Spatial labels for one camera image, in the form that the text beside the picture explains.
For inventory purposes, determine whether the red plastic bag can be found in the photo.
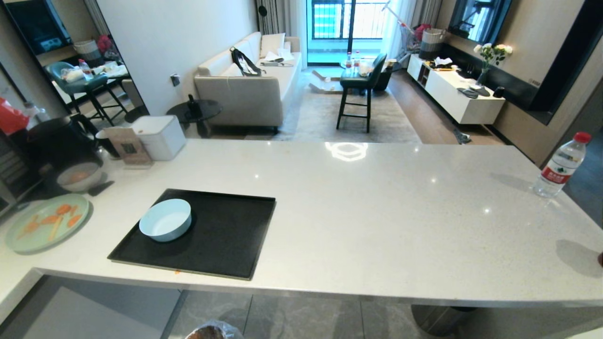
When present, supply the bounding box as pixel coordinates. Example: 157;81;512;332
0;97;30;137

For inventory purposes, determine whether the beige sofa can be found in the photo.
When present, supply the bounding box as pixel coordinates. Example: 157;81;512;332
194;32;302;132

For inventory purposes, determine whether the black electric kettle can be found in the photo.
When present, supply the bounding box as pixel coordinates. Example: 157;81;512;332
27;113;103;176

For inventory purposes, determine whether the light blue bowl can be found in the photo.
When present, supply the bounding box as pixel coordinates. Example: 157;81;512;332
139;199;193;243

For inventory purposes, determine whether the vase with white flowers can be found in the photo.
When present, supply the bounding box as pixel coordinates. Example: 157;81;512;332
473;43;513;86

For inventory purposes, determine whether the grey area rug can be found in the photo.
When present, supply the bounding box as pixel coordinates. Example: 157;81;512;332
245;87;423;144

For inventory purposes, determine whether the pale green plate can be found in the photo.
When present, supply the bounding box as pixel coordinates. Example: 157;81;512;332
5;194;90;255

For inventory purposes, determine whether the grey bowl with scraps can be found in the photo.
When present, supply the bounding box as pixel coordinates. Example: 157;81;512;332
57;162;103;193

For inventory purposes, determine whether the black rectangular tray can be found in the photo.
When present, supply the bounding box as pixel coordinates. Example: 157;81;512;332
107;189;277;281

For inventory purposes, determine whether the black mug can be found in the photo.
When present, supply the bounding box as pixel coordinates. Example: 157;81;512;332
95;129;120;159

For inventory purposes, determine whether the dark green bar stool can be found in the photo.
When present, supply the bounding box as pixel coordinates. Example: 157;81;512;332
336;53;388;134

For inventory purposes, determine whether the trash bin with bag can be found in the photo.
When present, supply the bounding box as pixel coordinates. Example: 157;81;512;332
185;320;244;339

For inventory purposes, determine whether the wall television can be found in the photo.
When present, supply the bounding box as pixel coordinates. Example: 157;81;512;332
448;0;513;45

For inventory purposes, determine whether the brown paper box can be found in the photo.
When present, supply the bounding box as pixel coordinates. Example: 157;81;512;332
103;127;154;169

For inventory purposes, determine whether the white tv cabinet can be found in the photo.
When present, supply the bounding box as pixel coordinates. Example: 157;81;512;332
407;54;505;125

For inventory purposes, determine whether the striped laundry basket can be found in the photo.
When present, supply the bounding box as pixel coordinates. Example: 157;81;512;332
418;28;447;60

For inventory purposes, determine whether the clear plastic water bottle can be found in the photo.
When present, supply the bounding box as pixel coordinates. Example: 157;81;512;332
534;132;592;198

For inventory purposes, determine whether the white square box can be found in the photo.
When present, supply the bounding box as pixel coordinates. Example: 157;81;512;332
131;115;187;161

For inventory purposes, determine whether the black round side table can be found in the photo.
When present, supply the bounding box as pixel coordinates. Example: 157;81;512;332
166;95;224;138

